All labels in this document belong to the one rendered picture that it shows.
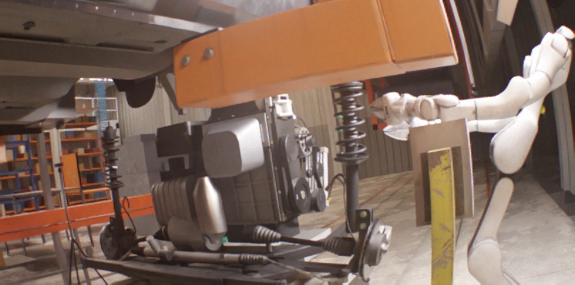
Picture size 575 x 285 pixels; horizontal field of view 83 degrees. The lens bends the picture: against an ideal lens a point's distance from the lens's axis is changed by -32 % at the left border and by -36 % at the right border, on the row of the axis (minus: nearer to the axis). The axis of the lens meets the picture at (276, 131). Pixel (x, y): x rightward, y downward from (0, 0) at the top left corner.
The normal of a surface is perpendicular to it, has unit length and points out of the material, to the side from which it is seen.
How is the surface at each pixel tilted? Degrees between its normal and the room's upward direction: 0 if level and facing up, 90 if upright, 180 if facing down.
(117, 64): 97
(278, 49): 90
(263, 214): 90
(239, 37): 90
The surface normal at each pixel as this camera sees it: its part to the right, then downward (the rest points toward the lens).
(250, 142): 0.65, -0.13
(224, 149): -0.46, 0.03
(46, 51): 0.89, 0.00
